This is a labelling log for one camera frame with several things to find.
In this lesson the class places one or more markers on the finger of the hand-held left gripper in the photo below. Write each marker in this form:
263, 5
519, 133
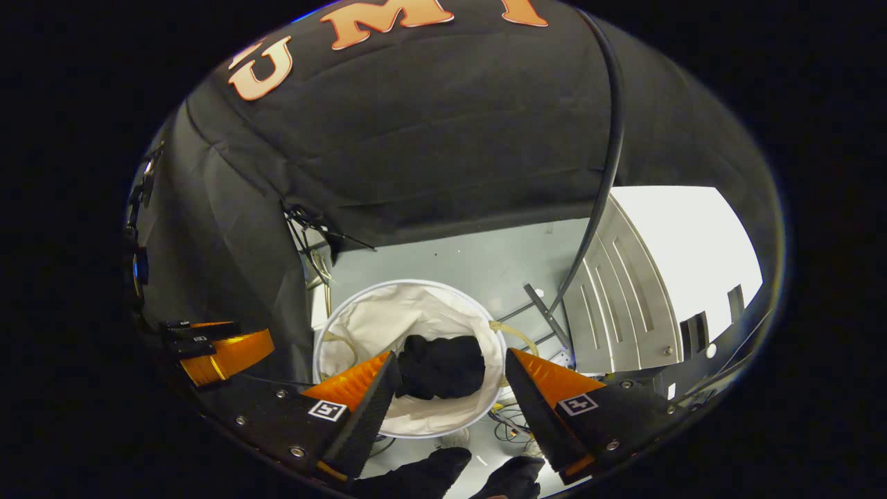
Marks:
229, 353

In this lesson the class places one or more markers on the person's leg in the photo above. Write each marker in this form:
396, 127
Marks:
513, 478
423, 475

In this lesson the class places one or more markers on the black backdrop cloth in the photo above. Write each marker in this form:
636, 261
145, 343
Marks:
429, 125

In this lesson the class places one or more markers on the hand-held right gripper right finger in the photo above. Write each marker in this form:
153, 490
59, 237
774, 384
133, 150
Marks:
537, 416

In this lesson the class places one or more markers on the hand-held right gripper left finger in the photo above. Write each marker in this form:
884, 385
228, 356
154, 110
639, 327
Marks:
371, 416

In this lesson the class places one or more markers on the white fabric laundry hamper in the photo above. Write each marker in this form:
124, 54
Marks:
388, 319

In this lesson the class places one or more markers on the white metal cabinet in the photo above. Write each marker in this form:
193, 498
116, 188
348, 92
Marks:
624, 305

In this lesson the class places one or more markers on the black metal clothes rack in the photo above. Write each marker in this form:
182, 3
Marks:
613, 166

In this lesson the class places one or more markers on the black knit jacket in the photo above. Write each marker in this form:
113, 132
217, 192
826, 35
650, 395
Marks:
443, 367

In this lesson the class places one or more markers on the person's left leg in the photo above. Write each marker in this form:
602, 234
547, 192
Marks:
423, 475

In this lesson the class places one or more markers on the person's right leg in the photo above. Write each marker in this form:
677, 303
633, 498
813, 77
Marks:
513, 478

